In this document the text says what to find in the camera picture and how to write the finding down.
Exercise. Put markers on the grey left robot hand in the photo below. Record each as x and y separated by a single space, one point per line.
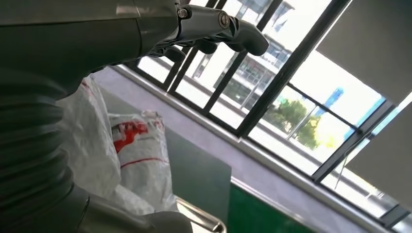
80 38

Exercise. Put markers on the plain white plastic package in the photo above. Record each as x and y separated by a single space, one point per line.
87 141

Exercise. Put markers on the white package with red print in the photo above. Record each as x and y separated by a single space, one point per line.
145 160

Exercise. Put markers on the green conveyor belt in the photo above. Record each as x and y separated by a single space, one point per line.
257 215

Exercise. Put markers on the grey flat panel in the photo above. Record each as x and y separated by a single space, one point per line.
199 173

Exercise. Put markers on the grey roller blind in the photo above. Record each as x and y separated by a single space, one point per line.
386 160
370 41

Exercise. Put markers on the black window frame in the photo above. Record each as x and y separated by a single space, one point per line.
291 67

